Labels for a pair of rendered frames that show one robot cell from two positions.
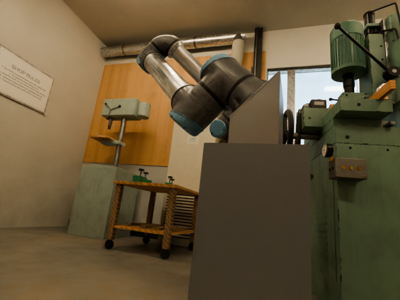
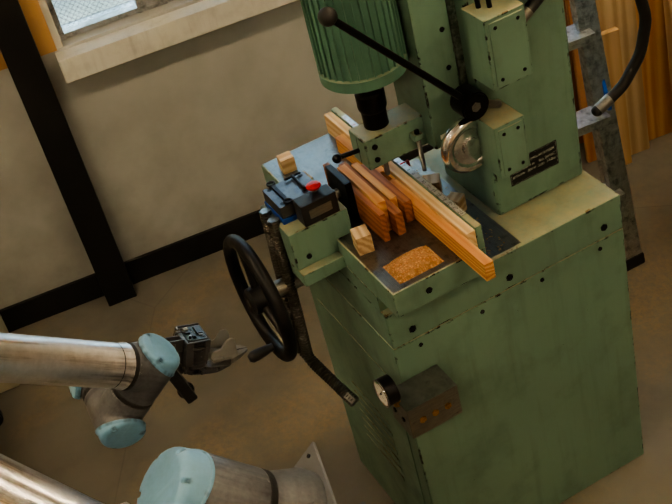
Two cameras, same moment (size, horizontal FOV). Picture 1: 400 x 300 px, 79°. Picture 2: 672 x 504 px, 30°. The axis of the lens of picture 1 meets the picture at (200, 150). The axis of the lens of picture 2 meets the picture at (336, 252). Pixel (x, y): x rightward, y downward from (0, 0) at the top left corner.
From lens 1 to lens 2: 217 cm
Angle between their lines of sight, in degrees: 58
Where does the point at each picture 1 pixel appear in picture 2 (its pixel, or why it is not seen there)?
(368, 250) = (469, 472)
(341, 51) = (342, 45)
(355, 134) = (425, 315)
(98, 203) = not seen: outside the picture
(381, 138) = (470, 297)
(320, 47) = not seen: outside the picture
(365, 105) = (441, 283)
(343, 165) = (423, 417)
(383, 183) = (480, 369)
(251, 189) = not seen: outside the picture
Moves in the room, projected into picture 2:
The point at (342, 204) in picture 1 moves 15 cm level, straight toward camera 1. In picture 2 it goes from (423, 438) to (436, 490)
